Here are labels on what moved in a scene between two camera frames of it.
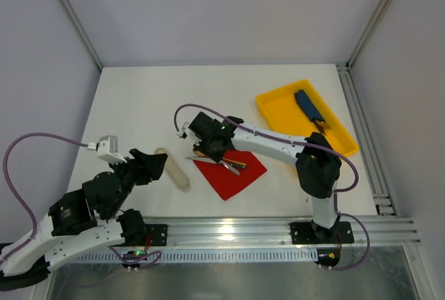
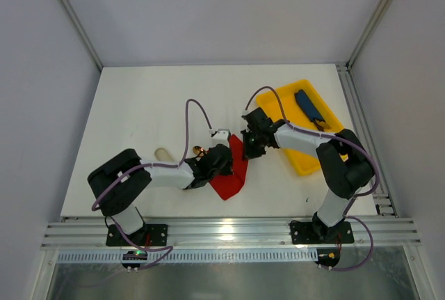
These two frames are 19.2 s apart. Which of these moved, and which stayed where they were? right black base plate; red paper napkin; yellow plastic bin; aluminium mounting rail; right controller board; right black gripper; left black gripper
Moved: red paper napkin; right black gripper; left black gripper
Stayed: right black base plate; aluminium mounting rail; right controller board; yellow plastic bin
